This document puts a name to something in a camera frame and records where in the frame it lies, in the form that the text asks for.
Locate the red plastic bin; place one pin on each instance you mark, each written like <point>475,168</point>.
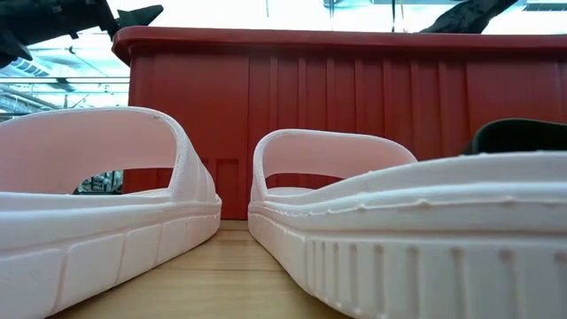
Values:
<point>332,88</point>

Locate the black background rig frame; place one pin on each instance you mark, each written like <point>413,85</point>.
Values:
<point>99,182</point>

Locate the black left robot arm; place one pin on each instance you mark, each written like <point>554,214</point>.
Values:
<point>11,51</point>

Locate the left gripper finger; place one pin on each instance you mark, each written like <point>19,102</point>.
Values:
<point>133,17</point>

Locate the pink slide sandal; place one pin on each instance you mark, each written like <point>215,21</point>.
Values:
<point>398,248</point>
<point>88,248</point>

